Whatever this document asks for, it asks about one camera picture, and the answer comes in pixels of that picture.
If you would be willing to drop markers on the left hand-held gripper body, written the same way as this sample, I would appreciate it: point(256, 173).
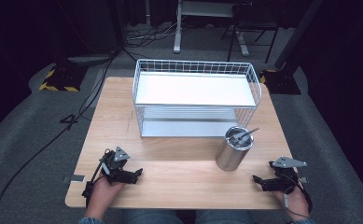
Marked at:
point(115, 165)

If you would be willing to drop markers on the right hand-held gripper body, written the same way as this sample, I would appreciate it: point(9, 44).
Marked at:
point(286, 174)

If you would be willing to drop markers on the dark stand pole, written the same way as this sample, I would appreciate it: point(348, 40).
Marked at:
point(297, 34)

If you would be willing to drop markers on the black yellow striped stand base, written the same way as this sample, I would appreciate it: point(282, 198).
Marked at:
point(62, 79)
point(280, 82)

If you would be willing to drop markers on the white desk frame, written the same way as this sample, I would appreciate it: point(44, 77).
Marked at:
point(177, 31)

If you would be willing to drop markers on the person's left leg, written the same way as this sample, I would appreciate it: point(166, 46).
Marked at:
point(151, 217)

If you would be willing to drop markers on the person's right leg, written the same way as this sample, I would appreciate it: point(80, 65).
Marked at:
point(224, 217)

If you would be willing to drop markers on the black chair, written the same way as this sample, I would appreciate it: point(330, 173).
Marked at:
point(257, 18)

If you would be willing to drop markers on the stainless steel tumbler cup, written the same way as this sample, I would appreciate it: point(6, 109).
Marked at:
point(232, 154)

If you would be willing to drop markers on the person's right hand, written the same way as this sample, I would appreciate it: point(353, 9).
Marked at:
point(294, 203)

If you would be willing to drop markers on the metal utensil in cup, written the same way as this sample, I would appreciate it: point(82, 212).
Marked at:
point(250, 130)

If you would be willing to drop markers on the person's leg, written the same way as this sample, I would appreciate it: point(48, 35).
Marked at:
point(151, 217)
point(224, 217)

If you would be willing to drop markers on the grey tape strip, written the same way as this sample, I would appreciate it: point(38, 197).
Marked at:
point(76, 178)
point(304, 179)

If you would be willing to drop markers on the person's left hand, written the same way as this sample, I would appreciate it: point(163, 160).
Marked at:
point(103, 194)

